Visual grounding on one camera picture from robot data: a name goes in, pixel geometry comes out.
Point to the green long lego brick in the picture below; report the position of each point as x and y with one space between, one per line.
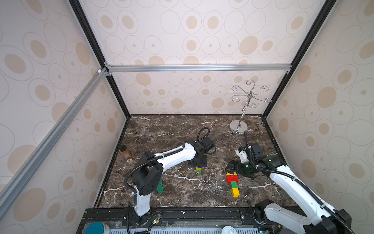
160 188

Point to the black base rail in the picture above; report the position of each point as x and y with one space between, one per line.
199 220

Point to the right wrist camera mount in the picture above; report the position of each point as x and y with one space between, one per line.
241 153

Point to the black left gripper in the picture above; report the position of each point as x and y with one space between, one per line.
193 164

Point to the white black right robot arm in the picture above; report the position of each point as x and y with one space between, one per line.
298 196

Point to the aluminium horizontal back rail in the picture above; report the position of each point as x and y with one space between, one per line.
196 68

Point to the yellow square lego brick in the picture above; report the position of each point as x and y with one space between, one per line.
235 192

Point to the red long lego brick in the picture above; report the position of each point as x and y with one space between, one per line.
232 178

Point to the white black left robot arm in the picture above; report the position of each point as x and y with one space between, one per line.
145 176

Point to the brown cup at left wall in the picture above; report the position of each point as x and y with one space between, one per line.
125 152

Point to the teal round cap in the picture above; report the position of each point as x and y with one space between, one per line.
97 228

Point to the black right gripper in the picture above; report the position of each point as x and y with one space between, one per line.
235 168

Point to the black vertical frame post left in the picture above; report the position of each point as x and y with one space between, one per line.
91 38

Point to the black vertical frame post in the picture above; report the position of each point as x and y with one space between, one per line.
311 35
91 38

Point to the aluminium left diagonal rail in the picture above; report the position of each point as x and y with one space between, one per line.
29 168

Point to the black vertical frame post right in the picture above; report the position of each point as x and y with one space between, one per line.
311 35

